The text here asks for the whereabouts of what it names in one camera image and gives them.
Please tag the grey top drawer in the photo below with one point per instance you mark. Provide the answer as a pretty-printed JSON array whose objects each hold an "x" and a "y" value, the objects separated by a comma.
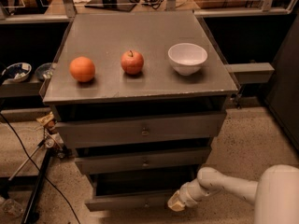
[{"x": 112, "y": 132}]

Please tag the grey middle drawer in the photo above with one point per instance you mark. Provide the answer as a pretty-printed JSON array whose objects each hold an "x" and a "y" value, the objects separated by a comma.
[{"x": 142, "y": 160}]

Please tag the white bowl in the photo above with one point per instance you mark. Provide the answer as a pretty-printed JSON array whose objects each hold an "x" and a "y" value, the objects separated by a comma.
[{"x": 187, "y": 58}]

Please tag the grey bottom drawer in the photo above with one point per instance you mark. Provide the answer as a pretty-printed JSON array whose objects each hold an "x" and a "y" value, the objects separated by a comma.
[{"x": 138, "y": 189}]

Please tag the grey drawer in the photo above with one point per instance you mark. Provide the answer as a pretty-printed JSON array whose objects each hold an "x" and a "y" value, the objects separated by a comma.
[
  {"x": 138, "y": 189},
  {"x": 112, "y": 132},
  {"x": 142, "y": 160}
]

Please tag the black monitor base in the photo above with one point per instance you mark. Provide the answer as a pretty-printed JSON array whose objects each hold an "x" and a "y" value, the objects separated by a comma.
[{"x": 114, "y": 5}]

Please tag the grey drawer cabinet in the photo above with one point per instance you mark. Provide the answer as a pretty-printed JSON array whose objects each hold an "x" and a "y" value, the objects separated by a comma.
[{"x": 156, "y": 91}]

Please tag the orange fruit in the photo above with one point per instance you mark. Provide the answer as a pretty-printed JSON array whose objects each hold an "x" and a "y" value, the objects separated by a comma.
[{"x": 82, "y": 69}]

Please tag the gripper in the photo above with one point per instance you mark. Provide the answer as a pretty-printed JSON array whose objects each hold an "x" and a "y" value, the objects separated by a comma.
[{"x": 186, "y": 196}]

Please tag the black tripod stand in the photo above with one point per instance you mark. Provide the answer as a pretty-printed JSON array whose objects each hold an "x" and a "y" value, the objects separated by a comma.
[{"x": 14, "y": 209}]

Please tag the blue patterned bowl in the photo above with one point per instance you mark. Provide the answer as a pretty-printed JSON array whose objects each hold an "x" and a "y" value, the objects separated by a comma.
[{"x": 17, "y": 72}]

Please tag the dark small bowl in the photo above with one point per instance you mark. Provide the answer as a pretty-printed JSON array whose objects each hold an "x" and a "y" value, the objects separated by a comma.
[{"x": 44, "y": 71}]

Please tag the snack wrapper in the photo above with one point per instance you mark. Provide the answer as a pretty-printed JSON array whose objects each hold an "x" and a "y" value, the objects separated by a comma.
[{"x": 47, "y": 121}]

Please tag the red apple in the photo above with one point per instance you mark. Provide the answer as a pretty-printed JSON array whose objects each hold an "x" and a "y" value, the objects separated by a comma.
[{"x": 132, "y": 62}]

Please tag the grey side shelf block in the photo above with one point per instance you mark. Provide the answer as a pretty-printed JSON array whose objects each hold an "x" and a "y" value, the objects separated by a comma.
[{"x": 250, "y": 73}]

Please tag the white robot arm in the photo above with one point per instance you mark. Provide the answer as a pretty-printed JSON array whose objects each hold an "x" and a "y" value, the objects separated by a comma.
[{"x": 275, "y": 196}]

